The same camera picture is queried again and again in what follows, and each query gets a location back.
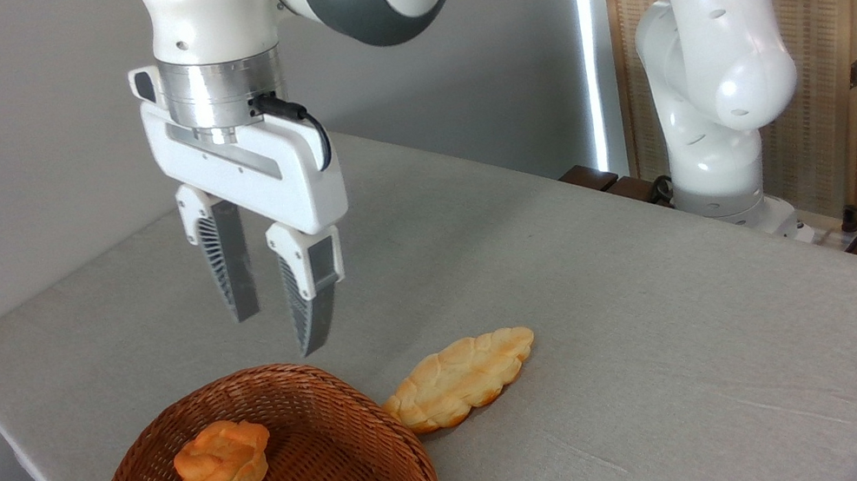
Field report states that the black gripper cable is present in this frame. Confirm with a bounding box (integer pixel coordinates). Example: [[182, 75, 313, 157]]
[[249, 83, 337, 182]]

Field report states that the dark brown wooden block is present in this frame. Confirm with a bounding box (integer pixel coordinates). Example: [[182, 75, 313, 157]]
[[557, 158, 621, 200], [605, 168, 675, 216]]

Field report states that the small round orange bread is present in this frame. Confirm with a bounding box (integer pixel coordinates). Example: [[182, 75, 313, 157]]
[[168, 412, 280, 481]]

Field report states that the grey tablecloth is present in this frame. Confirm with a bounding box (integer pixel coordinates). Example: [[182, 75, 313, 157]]
[[0, 42, 857, 481]]

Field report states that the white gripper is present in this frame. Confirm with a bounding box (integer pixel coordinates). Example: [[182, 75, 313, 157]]
[[128, 36, 373, 380]]

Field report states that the long braided golden bread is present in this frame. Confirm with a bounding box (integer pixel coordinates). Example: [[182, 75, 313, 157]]
[[372, 323, 549, 441]]

